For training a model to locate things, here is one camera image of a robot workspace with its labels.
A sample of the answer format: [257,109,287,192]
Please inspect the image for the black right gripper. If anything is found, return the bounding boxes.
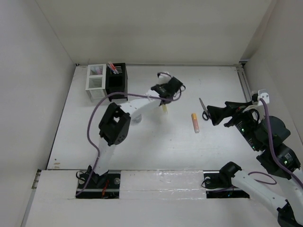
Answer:
[206,100,261,150]

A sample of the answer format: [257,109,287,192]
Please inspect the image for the yellow highlighter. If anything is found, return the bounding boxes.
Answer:
[162,105,168,114]

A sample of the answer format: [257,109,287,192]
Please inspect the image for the black handled scissors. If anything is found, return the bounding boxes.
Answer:
[199,98,210,121]

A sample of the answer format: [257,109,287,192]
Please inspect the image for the orange highlighter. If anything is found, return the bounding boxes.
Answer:
[191,113,200,133]

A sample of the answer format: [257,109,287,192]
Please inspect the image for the paper clip tub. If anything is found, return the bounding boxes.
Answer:
[131,114,142,125]

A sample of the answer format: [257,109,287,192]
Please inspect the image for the red pen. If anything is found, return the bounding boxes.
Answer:
[109,62,118,74]
[108,61,117,74]

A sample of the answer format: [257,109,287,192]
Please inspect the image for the purple highlighter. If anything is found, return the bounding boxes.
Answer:
[96,67,103,75]

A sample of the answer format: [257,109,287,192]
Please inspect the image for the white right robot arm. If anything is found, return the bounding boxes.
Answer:
[202,97,303,227]

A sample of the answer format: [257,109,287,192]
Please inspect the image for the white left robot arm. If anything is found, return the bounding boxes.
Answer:
[87,72,186,188]

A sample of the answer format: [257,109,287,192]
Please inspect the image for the black slatted pen holder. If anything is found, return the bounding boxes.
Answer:
[106,63,128,95]

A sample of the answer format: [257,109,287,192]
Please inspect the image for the white slatted pen holder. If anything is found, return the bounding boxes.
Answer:
[85,64,107,102]

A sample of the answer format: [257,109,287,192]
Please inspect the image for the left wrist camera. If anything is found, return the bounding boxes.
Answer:
[157,72,172,85]

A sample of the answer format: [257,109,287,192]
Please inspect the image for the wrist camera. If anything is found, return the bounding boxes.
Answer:
[157,72,172,85]
[251,89,270,106]

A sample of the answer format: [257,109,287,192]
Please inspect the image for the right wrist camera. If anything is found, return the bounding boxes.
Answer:
[251,89,270,106]

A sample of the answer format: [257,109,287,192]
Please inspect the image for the aluminium rail right side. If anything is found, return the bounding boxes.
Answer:
[235,62,251,102]

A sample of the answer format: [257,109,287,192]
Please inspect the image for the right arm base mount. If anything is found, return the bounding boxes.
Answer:
[201,162,250,199]

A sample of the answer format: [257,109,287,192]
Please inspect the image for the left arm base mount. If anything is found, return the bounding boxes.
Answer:
[75,166,121,199]

